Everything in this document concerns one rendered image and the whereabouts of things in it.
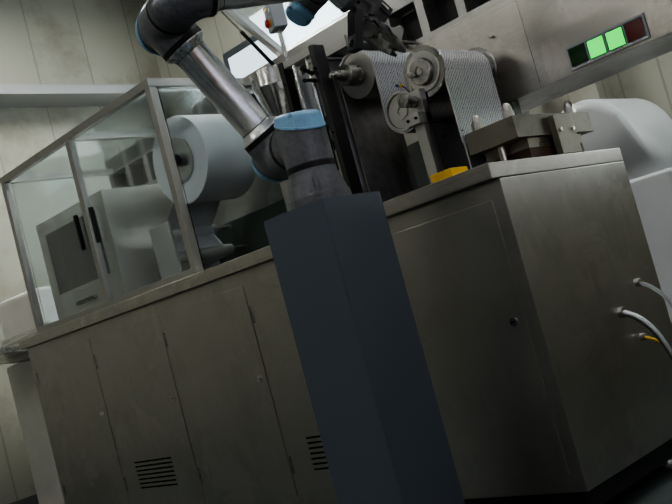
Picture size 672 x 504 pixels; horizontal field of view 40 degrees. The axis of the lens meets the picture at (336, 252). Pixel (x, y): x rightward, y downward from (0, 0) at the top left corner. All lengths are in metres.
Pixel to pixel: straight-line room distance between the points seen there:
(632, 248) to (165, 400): 1.68
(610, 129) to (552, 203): 1.58
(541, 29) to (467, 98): 0.33
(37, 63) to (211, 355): 3.71
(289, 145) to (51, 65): 4.48
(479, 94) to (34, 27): 4.30
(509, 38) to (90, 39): 4.30
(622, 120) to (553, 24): 1.16
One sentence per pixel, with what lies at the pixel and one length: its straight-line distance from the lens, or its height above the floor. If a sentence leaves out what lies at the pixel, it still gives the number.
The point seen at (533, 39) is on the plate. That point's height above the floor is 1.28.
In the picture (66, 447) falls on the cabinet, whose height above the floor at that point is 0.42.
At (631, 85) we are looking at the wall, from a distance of 4.67.
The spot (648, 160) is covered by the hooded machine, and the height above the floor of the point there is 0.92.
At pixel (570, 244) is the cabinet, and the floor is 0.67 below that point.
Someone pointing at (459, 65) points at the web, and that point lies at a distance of 2.74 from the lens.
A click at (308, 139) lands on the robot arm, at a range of 2.15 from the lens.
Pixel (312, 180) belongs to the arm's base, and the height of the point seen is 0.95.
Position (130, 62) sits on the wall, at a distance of 6.90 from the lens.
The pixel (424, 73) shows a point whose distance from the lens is 2.68.
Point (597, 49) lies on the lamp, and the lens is 2.78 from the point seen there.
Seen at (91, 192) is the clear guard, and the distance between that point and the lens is 3.67.
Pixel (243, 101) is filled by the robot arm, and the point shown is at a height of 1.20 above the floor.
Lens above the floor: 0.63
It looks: 4 degrees up
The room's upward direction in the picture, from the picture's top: 15 degrees counter-clockwise
